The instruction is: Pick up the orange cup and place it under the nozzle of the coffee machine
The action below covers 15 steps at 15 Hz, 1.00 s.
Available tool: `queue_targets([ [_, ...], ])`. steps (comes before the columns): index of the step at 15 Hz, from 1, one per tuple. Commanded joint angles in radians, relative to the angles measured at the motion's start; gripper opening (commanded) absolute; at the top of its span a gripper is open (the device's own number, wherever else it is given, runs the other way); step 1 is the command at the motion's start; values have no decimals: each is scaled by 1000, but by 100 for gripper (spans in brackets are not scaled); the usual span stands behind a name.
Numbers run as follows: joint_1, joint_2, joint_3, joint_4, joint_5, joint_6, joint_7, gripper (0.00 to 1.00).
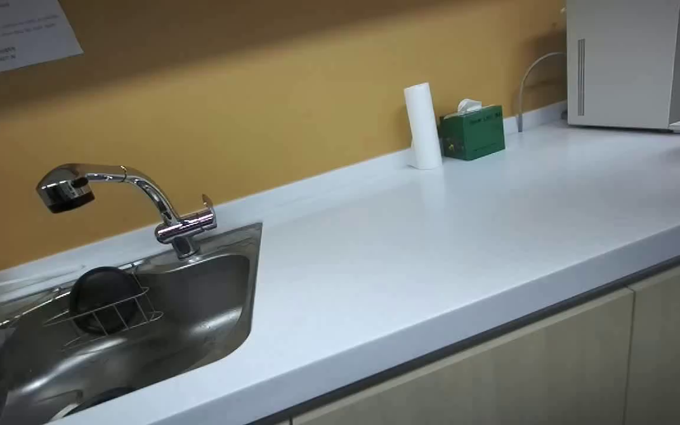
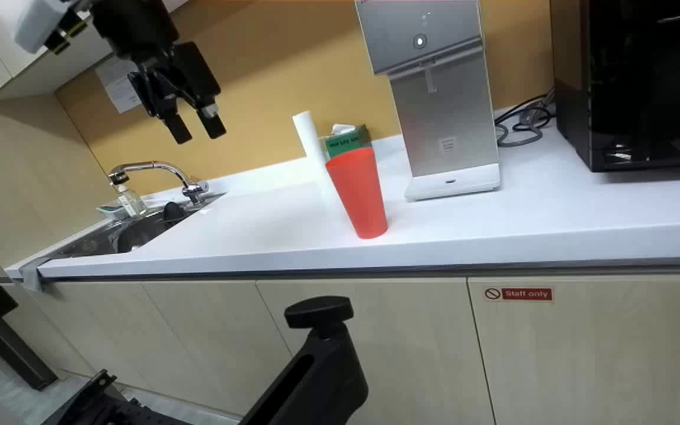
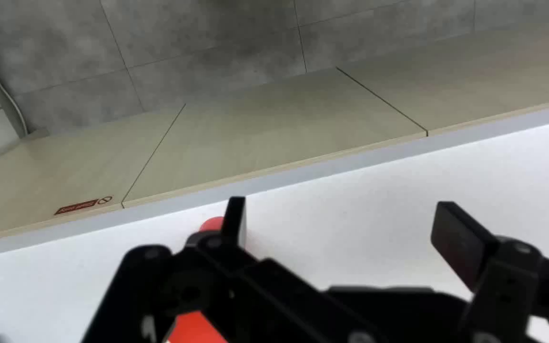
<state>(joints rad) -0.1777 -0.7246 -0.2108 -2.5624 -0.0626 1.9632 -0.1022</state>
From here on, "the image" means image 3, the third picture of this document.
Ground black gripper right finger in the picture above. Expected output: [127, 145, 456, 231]
[432, 200, 549, 343]

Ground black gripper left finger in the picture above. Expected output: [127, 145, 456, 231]
[83, 196, 382, 343]

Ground orange plastic cup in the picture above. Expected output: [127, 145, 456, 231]
[167, 216, 228, 343]

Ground beige cabinet door with sticker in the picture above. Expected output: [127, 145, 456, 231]
[0, 103, 188, 244]

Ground red warning sticker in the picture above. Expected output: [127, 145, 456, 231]
[54, 195, 115, 217]

